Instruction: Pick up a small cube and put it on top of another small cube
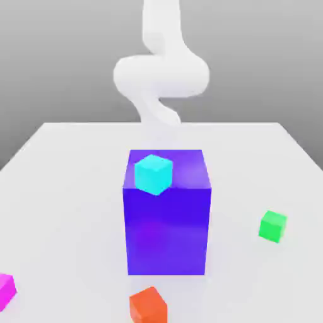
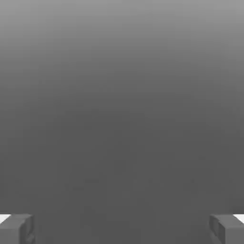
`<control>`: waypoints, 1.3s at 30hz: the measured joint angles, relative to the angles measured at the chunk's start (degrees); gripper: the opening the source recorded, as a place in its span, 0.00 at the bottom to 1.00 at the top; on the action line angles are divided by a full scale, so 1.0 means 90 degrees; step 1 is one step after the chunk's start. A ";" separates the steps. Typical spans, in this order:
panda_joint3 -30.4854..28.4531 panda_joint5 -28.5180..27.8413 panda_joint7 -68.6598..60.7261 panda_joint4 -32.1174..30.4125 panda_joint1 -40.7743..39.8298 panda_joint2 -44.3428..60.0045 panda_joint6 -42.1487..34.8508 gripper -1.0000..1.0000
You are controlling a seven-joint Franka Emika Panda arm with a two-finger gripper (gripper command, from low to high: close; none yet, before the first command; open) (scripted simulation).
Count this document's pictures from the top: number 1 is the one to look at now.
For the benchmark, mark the large purple box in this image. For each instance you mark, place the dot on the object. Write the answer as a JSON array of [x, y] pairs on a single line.
[[166, 232]]

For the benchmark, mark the small orange cube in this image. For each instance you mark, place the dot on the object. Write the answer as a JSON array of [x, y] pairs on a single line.
[[147, 306]]

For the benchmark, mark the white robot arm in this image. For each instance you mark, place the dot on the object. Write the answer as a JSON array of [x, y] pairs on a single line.
[[161, 75]]

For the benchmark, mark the small green cube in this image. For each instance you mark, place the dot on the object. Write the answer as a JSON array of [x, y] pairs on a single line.
[[272, 227]]

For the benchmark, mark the small cyan cube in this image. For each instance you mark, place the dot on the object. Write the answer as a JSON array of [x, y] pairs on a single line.
[[153, 175]]

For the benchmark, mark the small magenta cube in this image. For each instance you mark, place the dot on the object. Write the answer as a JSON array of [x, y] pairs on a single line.
[[5, 290]]

